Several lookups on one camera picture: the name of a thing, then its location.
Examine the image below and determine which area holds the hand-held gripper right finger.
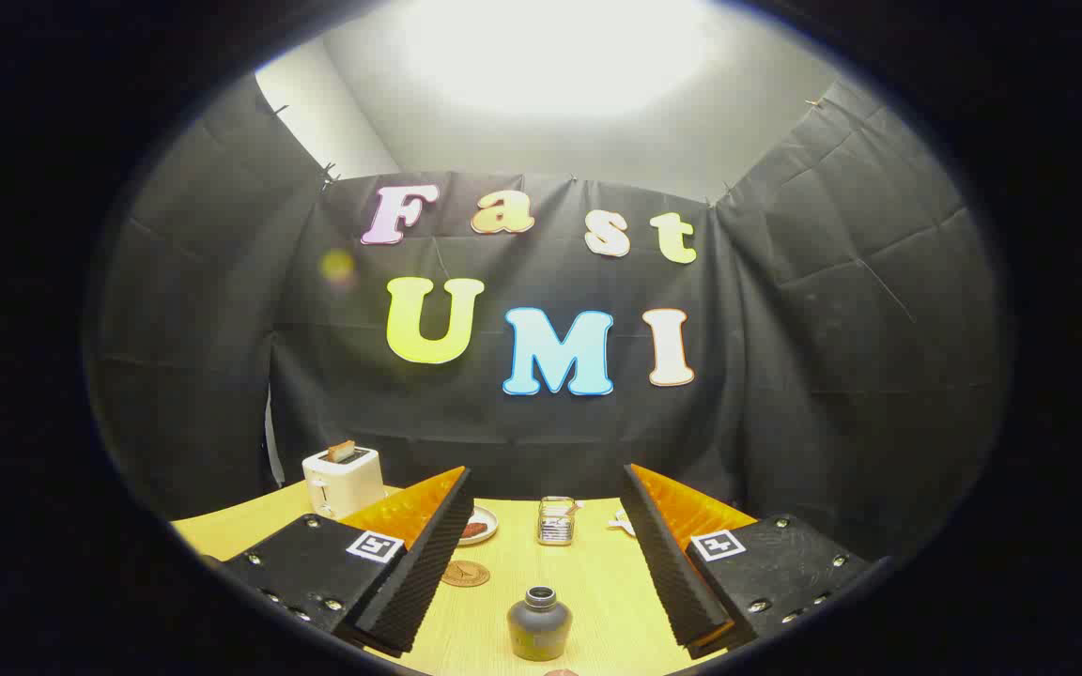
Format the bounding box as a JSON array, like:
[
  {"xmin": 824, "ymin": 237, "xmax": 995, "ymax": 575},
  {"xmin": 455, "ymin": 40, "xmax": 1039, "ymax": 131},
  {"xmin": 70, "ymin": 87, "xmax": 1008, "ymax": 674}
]
[{"xmin": 619, "ymin": 462, "xmax": 873, "ymax": 660}]

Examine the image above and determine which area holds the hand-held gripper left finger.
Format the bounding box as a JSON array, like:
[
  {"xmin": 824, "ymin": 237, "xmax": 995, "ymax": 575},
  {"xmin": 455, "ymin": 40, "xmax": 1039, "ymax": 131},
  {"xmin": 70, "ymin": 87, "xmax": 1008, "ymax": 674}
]
[{"xmin": 220, "ymin": 466, "xmax": 474, "ymax": 656}]

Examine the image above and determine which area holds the silver bottle with green label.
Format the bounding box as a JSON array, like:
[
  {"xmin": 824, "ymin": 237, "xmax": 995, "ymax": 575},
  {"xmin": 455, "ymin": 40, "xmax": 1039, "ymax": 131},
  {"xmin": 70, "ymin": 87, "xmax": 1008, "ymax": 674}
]
[{"xmin": 506, "ymin": 586, "xmax": 573, "ymax": 662}]

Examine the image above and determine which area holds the white plate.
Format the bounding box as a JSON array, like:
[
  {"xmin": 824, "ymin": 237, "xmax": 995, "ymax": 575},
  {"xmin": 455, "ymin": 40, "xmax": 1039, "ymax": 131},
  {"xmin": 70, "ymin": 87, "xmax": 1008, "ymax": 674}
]
[{"xmin": 458, "ymin": 505, "xmax": 500, "ymax": 546}]

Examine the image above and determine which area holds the wooden table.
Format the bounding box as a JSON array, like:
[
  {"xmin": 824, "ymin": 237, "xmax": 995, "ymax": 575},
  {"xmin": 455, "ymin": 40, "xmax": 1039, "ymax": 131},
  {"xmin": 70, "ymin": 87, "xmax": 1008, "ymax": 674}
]
[{"xmin": 172, "ymin": 481, "xmax": 758, "ymax": 676}]

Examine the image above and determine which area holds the white toaster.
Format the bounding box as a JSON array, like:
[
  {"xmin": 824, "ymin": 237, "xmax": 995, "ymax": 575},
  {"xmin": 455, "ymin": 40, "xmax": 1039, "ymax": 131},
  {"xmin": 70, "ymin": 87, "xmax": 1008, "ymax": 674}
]
[{"xmin": 302, "ymin": 447, "xmax": 387, "ymax": 520}]

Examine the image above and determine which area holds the metal wire basket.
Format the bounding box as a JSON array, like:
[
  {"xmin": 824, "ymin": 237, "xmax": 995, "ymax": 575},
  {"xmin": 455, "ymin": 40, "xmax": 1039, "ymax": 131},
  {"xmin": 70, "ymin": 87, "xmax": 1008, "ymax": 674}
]
[{"xmin": 537, "ymin": 497, "xmax": 580, "ymax": 546}]

